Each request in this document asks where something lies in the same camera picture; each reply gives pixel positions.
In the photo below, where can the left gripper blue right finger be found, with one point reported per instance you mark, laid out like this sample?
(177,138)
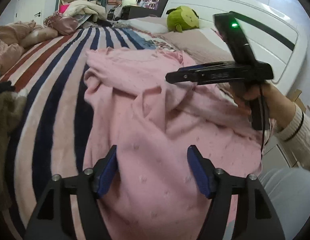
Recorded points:
(203,171)

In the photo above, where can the green plush toy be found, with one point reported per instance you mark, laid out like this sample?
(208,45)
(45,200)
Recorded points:
(182,18)

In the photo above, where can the cream clothes pile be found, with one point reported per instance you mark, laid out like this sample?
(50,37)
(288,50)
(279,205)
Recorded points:
(81,7)

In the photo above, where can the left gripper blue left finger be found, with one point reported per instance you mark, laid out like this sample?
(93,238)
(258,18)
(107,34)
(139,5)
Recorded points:
(104,172)

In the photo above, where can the person's grey trouser leg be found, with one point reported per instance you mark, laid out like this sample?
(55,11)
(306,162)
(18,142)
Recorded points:
(289,191)

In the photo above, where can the brown dark clothes pile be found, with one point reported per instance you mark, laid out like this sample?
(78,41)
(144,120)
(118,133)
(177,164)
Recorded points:
(12,105)

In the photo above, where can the pink crumpled duvet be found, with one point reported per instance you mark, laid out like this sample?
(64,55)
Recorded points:
(16,37)

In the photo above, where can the white door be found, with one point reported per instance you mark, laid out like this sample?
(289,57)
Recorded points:
(28,10)

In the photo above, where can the white knit right sleeve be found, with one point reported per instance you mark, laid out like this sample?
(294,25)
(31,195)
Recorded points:
(296,137)

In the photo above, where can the white bed headboard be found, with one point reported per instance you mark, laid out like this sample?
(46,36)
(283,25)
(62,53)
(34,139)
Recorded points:
(273,36)

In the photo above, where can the beige ribbed pillow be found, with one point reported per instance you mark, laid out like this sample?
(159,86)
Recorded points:
(202,45)

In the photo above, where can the pink satin bag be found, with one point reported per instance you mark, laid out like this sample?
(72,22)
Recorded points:
(65,25)

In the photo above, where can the pink knit sweater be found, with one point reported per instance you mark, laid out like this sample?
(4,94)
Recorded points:
(152,123)

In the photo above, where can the person's right hand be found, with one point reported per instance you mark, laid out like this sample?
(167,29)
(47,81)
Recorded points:
(281,109)

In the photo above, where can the striped fleece blanket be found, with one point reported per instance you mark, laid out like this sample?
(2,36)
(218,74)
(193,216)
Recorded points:
(55,126)

